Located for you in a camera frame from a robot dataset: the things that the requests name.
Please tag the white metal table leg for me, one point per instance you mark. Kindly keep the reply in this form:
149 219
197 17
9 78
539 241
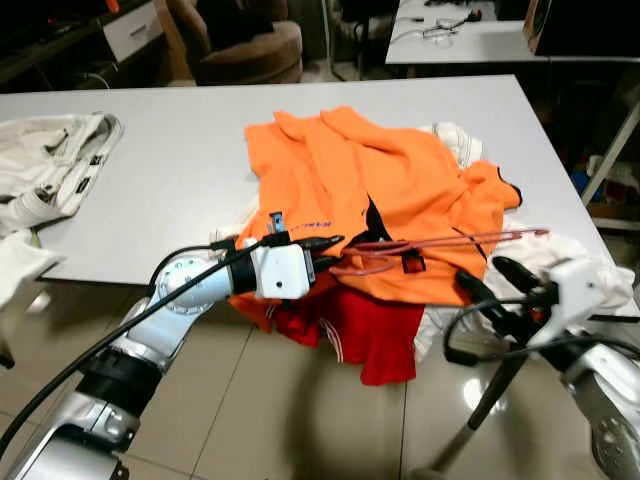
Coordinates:
610 150

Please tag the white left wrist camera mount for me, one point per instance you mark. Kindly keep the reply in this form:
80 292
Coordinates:
282 272

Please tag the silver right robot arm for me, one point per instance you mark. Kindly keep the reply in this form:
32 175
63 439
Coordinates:
610 400

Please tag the brown armchair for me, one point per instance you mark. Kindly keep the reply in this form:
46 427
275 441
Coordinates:
250 55

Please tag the white trousers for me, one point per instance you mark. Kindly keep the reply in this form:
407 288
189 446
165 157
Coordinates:
40 150

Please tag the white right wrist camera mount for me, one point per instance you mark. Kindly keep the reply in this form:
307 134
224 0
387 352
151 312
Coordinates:
582 290

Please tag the blue plug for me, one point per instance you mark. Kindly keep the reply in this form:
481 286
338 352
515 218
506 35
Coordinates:
278 222

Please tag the orange shirt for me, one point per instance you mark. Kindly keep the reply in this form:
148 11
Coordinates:
380 180

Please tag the white crumpled garment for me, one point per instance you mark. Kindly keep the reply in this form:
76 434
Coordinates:
545 250

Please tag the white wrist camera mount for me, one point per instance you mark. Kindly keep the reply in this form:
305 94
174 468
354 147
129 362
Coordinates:
582 290
282 272

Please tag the small white cloth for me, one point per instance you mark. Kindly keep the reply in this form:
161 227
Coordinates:
25 265

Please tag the grey metal table leg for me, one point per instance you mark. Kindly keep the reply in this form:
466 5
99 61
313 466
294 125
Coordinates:
492 395

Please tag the red garment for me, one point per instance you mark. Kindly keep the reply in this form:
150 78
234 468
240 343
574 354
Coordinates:
370 330

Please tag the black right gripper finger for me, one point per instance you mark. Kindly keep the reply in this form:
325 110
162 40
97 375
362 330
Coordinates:
520 276
490 302

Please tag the white drawer cabinet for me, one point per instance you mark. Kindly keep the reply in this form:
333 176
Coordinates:
135 30

